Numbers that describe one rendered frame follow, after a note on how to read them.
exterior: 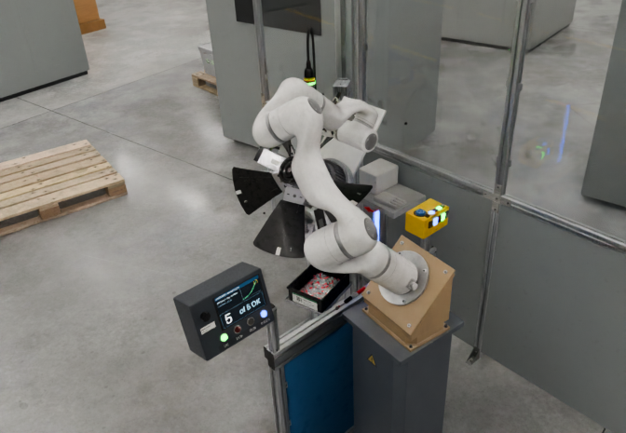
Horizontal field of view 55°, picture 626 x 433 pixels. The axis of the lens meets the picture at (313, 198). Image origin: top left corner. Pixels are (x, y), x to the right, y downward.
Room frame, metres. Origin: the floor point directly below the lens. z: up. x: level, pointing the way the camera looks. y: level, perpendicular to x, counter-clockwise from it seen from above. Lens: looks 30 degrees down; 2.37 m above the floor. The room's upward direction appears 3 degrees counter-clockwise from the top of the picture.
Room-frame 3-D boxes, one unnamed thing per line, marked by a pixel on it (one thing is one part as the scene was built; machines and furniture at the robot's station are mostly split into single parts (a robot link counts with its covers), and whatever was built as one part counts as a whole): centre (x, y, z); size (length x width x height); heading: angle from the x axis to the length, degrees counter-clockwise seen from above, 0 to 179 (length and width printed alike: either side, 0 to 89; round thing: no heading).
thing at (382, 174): (2.68, -0.33, 0.92); 0.17 x 0.16 x 0.11; 130
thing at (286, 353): (1.82, -0.17, 0.82); 0.90 x 0.04 x 0.08; 130
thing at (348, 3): (2.85, -0.19, 0.90); 0.08 x 0.06 x 1.80; 75
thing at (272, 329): (1.54, 0.16, 0.96); 0.03 x 0.03 x 0.20; 40
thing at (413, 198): (2.60, -0.35, 0.85); 0.36 x 0.24 x 0.03; 40
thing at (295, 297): (1.90, -0.01, 0.85); 0.22 x 0.17 x 0.07; 145
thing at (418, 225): (2.07, -0.47, 1.02); 0.16 x 0.10 x 0.11; 130
